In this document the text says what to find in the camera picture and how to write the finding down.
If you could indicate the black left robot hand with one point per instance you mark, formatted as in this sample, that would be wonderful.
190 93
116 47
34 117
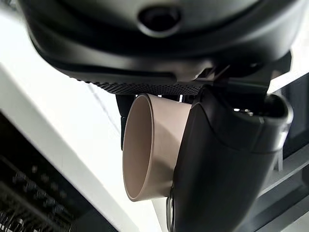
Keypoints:
135 48

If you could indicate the beige plastic cup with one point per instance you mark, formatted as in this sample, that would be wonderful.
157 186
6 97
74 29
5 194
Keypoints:
154 149

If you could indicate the white dishwasher door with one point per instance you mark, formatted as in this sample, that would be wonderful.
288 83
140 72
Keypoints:
55 120

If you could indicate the black dishwasher rack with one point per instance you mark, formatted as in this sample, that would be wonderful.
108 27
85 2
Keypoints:
31 188

